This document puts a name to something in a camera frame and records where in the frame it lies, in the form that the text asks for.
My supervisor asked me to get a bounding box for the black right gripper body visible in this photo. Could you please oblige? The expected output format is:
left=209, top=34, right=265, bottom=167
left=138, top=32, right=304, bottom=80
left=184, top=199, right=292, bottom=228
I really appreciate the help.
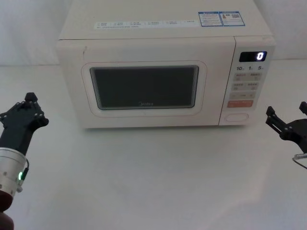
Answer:
left=284, top=118, right=307, bottom=154

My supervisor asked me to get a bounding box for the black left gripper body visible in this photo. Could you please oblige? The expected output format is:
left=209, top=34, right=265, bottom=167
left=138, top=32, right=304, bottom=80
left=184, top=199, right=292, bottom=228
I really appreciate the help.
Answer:
left=0, top=107, right=46, bottom=156

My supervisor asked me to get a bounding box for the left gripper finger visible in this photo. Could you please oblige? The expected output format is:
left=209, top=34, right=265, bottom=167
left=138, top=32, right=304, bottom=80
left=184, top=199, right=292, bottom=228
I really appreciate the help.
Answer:
left=31, top=92, right=49, bottom=126
left=0, top=92, right=33, bottom=121

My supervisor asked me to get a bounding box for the white curtain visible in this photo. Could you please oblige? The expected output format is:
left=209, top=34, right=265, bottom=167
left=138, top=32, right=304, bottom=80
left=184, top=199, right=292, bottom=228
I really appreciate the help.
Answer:
left=0, top=0, right=307, bottom=67

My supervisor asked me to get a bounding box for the cream microwave oven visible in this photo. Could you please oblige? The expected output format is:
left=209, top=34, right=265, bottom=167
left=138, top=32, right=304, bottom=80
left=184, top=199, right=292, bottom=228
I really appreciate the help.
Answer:
left=57, top=0, right=277, bottom=129

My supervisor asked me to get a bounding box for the white table cloth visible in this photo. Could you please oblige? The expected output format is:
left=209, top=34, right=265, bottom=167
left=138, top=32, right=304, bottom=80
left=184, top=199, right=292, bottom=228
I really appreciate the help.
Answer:
left=0, top=63, right=307, bottom=230

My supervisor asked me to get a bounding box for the thin dark cable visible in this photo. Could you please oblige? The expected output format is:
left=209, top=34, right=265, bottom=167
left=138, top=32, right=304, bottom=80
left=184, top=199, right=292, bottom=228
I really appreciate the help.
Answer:
left=18, top=158, right=30, bottom=186
left=291, top=152, right=307, bottom=170

